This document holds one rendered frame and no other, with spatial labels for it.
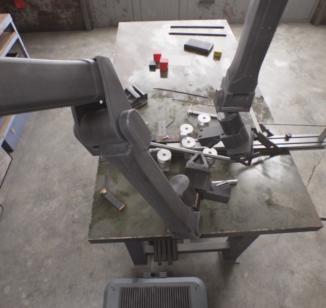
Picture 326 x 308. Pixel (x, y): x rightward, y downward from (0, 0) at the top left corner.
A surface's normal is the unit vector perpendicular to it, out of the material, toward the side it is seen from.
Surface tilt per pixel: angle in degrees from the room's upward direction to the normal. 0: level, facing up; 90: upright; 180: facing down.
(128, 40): 0
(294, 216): 0
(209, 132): 30
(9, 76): 64
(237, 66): 86
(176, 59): 0
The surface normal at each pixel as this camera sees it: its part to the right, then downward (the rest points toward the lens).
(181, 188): -0.39, -0.65
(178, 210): 0.87, -0.04
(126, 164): -0.23, 0.76
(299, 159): 0.00, -0.62
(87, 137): -0.32, 0.59
